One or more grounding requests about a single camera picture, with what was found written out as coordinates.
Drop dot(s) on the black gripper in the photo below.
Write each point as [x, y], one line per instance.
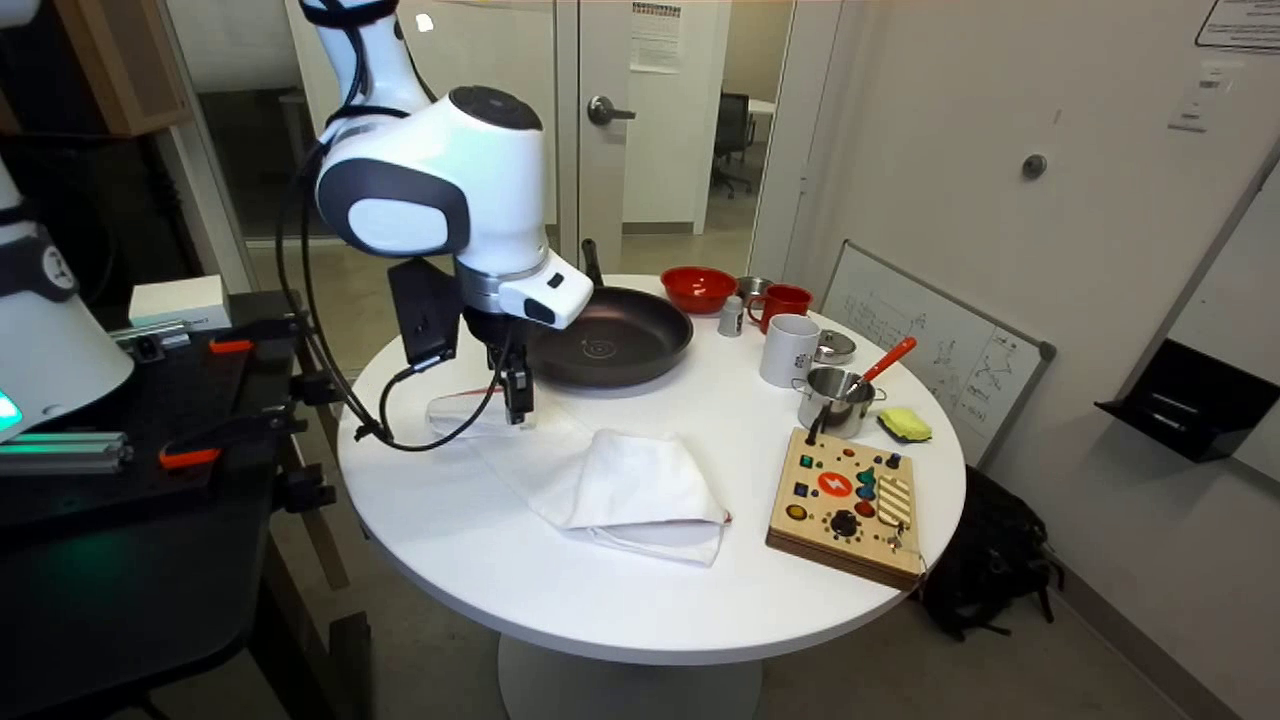
[498, 343]

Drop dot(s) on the black frying pan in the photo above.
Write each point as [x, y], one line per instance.
[620, 344]

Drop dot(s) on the white towel red stripes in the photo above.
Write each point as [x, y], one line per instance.
[632, 503]

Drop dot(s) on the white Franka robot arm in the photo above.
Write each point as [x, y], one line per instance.
[455, 175]

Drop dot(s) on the red bowl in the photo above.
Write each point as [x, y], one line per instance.
[696, 288]

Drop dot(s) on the small grey shaker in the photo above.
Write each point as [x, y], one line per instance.
[728, 323]

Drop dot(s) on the white mug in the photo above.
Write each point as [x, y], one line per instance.
[787, 352]

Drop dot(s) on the red mug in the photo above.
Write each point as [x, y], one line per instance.
[787, 306]

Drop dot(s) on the black clamp orange tip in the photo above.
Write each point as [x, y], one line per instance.
[184, 457]
[231, 349]

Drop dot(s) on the white door with window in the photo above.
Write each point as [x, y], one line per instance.
[692, 135]

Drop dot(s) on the small steel saucepan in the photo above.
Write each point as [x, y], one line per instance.
[838, 396]

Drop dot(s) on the small steel cup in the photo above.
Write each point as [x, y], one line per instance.
[838, 344]

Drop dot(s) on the white box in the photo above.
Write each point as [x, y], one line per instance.
[181, 306]

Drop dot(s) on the wooden board colourful pieces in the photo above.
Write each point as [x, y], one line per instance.
[845, 515]

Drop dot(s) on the white door notice paper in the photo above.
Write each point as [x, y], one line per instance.
[656, 39]

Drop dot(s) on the yellow green sponge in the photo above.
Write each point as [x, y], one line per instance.
[905, 426]

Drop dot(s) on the leaning framed whiteboard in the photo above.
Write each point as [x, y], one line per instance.
[933, 344]

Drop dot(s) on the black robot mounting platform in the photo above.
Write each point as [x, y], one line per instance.
[122, 585]

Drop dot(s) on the black backpack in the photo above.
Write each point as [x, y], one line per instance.
[984, 563]

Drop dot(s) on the wooden cabinet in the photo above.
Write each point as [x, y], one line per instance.
[127, 60]

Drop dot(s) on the aluminium rail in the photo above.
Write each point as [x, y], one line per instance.
[65, 452]

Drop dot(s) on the round grey wall knob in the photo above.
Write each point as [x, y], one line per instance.
[1035, 166]

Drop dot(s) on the black wall tray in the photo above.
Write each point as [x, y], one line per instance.
[1187, 403]

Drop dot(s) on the white wall switch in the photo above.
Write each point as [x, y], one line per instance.
[1198, 101]

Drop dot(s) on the framed wall sign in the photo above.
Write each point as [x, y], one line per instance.
[1242, 24]

